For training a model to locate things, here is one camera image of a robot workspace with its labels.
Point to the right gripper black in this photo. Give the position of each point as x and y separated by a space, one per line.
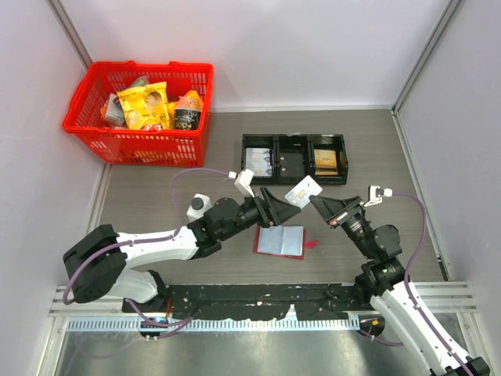
336 211

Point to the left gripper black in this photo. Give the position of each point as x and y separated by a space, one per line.
272 211

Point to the silver VIP card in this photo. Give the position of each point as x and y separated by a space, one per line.
299 195
270 240

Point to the red leather card holder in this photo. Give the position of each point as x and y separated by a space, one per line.
289 242

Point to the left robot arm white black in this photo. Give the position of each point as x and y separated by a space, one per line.
105 262

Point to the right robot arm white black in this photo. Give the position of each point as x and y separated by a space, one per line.
386 285

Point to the gold VIP cards stack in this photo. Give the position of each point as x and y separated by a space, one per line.
325 162

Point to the black VIP cards stack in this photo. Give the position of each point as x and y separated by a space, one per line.
292 165

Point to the black three-compartment card tray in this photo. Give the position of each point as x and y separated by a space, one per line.
298 143

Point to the silver VIP cards stack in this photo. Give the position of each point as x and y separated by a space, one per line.
259 161

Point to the white plastic bottle black cap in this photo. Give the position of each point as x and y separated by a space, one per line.
198 206

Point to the red plastic shopping basket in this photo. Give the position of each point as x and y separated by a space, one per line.
174 147

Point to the black instant noodle cup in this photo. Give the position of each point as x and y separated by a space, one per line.
187 119

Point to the orange snack bag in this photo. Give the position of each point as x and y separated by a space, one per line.
191 101

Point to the yellow snack bag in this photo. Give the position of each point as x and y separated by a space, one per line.
146 107

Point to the blue and white small box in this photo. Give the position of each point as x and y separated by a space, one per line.
111 111

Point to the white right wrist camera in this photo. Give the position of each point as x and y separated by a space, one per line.
376 194

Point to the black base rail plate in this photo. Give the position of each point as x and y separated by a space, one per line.
259 302

